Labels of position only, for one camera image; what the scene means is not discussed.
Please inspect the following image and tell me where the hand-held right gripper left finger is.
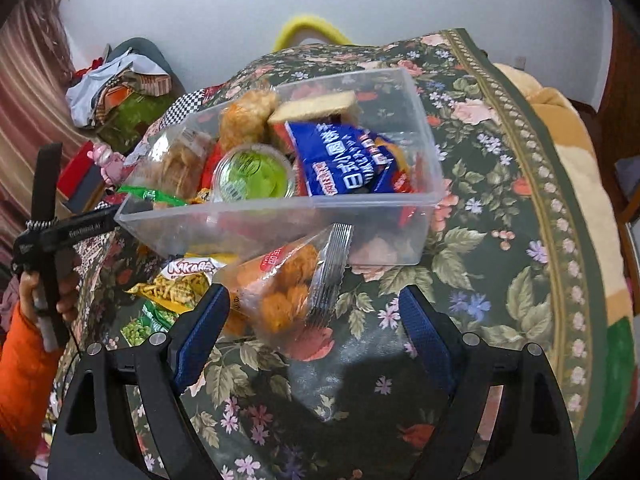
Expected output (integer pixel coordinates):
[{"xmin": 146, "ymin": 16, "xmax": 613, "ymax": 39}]
[{"xmin": 47, "ymin": 284, "xmax": 232, "ymax": 480}]

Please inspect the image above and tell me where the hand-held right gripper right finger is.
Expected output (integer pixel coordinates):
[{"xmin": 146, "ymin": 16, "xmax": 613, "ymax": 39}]
[{"xmin": 397, "ymin": 285, "xmax": 581, "ymax": 480}]

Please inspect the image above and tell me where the bread packet with green end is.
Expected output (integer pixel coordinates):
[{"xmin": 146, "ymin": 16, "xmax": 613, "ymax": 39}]
[{"xmin": 117, "ymin": 127, "xmax": 216, "ymax": 208}]

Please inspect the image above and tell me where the orange ball snack packet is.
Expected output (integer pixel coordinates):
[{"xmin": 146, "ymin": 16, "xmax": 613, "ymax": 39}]
[{"xmin": 212, "ymin": 222, "xmax": 355, "ymax": 333}]

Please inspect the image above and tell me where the clear plastic container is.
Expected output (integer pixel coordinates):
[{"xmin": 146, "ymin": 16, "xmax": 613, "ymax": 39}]
[{"xmin": 114, "ymin": 67, "xmax": 445, "ymax": 266}]

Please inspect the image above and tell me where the green jelly cup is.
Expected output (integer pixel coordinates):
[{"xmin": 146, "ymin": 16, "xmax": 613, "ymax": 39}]
[{"xmin": 210, "ymin": 144, "xmax": 296, "ymax": 203}]

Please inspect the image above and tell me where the puffed rice bar packet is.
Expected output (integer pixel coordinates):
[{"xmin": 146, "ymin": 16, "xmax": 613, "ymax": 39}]
[{"xmin": 218, "ymin": 87, "xmax": 281, "ymax": 153}]

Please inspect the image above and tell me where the blue snack packet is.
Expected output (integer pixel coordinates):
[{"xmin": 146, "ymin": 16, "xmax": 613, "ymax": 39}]
[{"xmin": 284, "ymin": 120, "xmax": 416, "ymax": 198}]

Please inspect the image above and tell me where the tan wafer block packet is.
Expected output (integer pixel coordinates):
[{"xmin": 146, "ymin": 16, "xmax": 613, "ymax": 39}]
[{"xmin": 266, "ymin": 91, "xmax": 362, "ymax": 126}]

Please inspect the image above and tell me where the person's left forearm orange sleeve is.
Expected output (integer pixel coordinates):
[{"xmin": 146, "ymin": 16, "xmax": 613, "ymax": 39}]
[{"xmin": 0, "ymin": 305, "xmax": 66, "ymax": 461}]

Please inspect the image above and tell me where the person's left hand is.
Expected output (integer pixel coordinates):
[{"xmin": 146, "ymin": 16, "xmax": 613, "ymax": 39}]
[{"xmin": 19, "ymin": 262, "xmax": 81, "ymax": 323}]

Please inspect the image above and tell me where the dark grey box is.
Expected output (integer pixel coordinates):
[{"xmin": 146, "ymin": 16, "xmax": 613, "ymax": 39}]
[{"xmin": 65, "ymin": 165, "xmax": 108, "ymax": 211}]

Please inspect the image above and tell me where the pink toy rabbit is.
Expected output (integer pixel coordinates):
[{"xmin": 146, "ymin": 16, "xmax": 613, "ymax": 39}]
[{"xmin": 87, "ymin": 142, "xmax": 126, "ymax": 186}]

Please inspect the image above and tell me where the yellow snack packet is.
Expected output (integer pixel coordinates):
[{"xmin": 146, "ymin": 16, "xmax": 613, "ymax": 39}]
[{"xmin": 125, "ymin": 255, "xmax": 231, "ymax": 311}]

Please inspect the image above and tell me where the red box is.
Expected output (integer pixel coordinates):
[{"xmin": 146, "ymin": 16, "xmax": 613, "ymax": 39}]
[{"xmin": 57, "ymin": 152, "xmax": 108, "ymax": 196}]

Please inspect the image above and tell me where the green pea packet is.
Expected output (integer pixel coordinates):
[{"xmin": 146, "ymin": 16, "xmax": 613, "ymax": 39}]
[{"xmin": 121, "ymin": 300, "xmax": 186, "ymax": 348}]

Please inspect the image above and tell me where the green plastic bag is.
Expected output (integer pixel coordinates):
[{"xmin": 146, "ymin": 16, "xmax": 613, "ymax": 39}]
[{"xmin": 97, "ymin": 92, "xmax": 171, "ymax": 153}]

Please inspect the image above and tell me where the pile of clothes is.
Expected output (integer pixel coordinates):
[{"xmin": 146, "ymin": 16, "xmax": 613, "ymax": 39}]
[{"xmin": 66, "ymin": 52, "xmax": 173, "ymax": 126}]

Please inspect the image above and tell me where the striped brown curtain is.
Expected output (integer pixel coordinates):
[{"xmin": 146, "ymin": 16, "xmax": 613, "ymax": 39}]
[{"xmin": 0, "ymin": 0, "xmax": 96, "ymax": 281}]

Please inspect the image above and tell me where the grey chair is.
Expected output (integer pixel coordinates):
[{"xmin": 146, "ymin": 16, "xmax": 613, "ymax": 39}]
[{"xmin": 107, "ymin": 36, "xmax": 173, "ymax": 91}]

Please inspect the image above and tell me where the beige blanket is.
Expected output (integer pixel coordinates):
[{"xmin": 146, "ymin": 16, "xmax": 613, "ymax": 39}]
[{"xmin": 492, "ymin": 62, "xmax": 638, "ymax": 466}]

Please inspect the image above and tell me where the yellow foam tube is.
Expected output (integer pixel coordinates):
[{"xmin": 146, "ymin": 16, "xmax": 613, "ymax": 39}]
[{"xmin": 272, "ymin": 16, "xmax": 353, "ymax": 53}]

